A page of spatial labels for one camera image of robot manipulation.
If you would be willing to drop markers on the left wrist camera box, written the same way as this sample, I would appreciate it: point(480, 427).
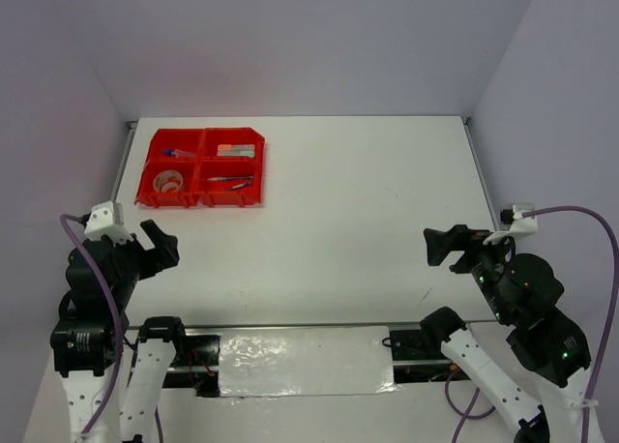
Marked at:
point(107, 220)

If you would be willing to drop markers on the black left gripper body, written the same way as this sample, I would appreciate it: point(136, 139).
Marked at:
point(131, 255)

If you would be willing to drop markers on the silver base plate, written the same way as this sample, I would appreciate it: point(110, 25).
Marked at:
point(305, 361)

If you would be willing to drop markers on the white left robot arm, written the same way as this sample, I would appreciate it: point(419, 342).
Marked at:
point(89, 338)

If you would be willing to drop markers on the large clear tape roll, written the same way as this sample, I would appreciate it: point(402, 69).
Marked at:
point(168, 181)

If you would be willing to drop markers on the blue-capped spray bottle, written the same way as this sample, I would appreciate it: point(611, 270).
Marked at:
point(178, 153)

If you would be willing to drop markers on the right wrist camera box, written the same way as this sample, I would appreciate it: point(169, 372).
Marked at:
point(513, 223)

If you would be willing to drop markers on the teal ink pen refill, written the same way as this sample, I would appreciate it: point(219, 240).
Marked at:
point(241, 179)

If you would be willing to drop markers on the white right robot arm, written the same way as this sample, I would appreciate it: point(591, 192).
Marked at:
point(522, 292)

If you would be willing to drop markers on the pink highlighter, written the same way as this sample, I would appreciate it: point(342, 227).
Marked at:
point(236, 154)

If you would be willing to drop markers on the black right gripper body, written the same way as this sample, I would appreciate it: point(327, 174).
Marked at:
point(486, 256)

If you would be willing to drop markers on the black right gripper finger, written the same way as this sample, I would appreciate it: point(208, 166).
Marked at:
point(461, 234)
point(440, 244)

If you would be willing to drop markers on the orange-tipped clear highlighter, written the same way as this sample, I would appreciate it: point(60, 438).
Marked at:
point(225, 148)

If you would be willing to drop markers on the red four-compartment bin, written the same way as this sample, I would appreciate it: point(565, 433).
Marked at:
point(197, 190)

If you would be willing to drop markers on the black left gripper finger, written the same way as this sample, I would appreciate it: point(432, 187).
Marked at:
point(165, 250)
point(149, 267)

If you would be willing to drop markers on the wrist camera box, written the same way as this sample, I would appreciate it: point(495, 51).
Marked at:
point(107, 220)
point(513, 223)

